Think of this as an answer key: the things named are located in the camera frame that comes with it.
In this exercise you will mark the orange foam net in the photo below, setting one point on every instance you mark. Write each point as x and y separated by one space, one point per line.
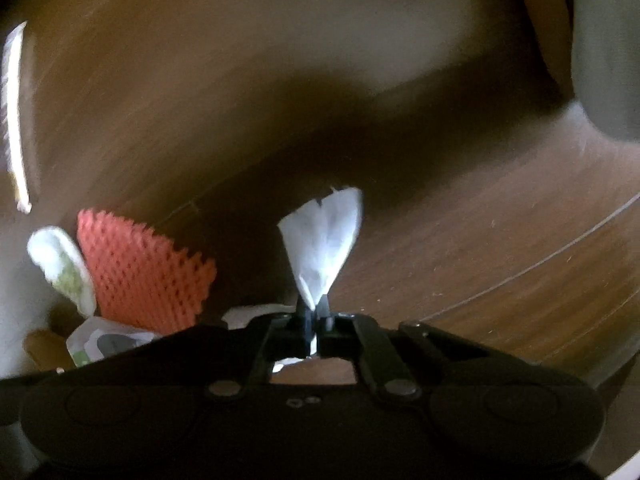
135 270

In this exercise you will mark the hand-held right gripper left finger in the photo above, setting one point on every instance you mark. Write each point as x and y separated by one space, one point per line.
303 325

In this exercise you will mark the white green paper wrapper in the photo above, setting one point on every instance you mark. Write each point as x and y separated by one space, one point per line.
60 265

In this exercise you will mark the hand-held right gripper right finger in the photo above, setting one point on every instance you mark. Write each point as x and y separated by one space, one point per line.
326 325

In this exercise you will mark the white flat strip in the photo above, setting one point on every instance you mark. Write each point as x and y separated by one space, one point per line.
15 125

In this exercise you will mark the grey blurred object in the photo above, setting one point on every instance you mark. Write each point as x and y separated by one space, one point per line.
610 60

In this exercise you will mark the white paper tissue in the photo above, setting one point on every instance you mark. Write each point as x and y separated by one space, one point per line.
320 240

